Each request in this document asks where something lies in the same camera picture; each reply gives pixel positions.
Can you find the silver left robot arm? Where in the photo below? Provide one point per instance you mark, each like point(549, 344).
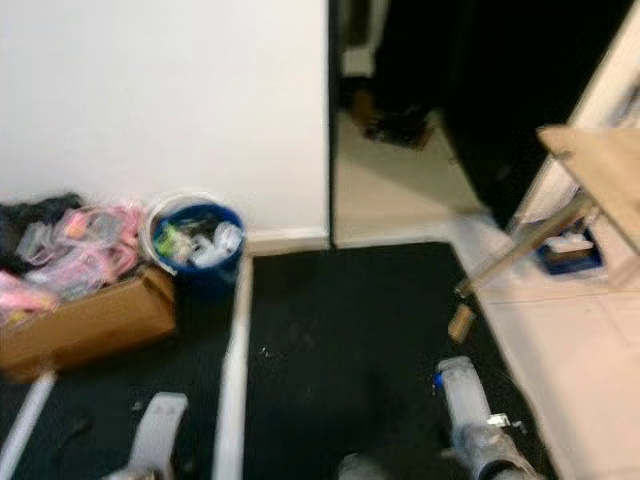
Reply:
point(160, 440)

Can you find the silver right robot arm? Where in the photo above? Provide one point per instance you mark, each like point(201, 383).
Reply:
point(475, 410)

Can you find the blue rubbish bin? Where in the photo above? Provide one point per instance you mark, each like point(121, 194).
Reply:
point(210, 275)

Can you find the black bag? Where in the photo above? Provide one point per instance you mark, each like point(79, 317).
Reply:
point(40, 212)

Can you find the pink plastic bag pile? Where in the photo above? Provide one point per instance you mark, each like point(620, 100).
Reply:
point(85, 255)

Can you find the brown cardboard box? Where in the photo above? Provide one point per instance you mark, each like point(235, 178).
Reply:
point(90, 325)

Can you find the green wrapper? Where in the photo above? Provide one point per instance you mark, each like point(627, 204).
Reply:
point(172, 243)

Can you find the short white strip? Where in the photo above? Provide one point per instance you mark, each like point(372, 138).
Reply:
point(28, 420)

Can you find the white plastic bottle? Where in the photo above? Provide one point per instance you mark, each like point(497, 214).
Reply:
point(225, 243)

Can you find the long white strip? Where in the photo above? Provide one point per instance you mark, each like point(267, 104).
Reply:
point(233, 380)

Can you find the black floor mat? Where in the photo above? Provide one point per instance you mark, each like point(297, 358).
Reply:
point(350, 350)

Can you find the black shoes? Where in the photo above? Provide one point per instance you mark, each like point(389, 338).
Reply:
point(395, 125)

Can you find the small brown cardboard piece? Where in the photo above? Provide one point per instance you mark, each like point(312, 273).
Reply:
point(462, 322)

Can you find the black door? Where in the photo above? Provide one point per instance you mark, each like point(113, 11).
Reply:
point(510, 100)

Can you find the blue box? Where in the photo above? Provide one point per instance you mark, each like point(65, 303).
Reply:
point(570, 255)

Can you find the white cabinet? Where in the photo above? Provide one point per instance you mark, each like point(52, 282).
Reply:
point(600, 100)

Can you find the white post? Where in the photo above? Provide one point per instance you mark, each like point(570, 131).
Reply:
point(360, 50)

